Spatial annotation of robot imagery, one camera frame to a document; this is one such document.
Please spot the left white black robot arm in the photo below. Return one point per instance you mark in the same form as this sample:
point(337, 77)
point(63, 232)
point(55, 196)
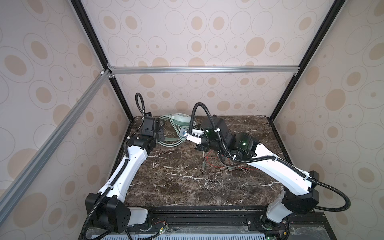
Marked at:
point(126, 177)

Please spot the horizontal aluminium frame bar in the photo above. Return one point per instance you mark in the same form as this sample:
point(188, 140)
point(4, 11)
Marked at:
point(205, 70)

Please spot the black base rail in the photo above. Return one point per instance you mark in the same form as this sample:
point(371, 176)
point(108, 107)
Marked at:
point(313, 225)

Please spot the white black red-cabled headphones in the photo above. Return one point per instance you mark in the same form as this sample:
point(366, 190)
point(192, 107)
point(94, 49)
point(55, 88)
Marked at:
point(218, 161)

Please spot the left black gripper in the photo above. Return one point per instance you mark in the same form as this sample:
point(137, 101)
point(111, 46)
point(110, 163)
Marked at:
point(161, 135)

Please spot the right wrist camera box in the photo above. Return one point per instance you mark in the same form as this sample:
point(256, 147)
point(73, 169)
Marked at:
point(195, 136)

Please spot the mint green wired headphones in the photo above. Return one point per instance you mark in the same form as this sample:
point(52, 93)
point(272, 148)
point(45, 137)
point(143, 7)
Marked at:
point(176, 127)

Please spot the left black frame post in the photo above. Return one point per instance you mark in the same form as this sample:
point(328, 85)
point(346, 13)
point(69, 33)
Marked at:
point(96, 44)

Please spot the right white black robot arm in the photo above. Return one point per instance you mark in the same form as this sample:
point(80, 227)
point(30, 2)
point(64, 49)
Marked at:
point(299, 196)

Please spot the black frame post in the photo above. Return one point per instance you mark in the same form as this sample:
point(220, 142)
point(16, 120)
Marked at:
point(313, 47)
point(96, 44)

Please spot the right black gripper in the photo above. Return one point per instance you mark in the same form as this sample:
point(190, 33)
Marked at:
point(200, 147)

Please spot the right black frame post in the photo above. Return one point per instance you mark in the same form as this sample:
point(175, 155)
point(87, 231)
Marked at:
point(313, 47)

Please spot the left slanted aluminium frame bar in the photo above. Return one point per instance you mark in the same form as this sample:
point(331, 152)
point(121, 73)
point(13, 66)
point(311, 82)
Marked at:
point(21, 184)

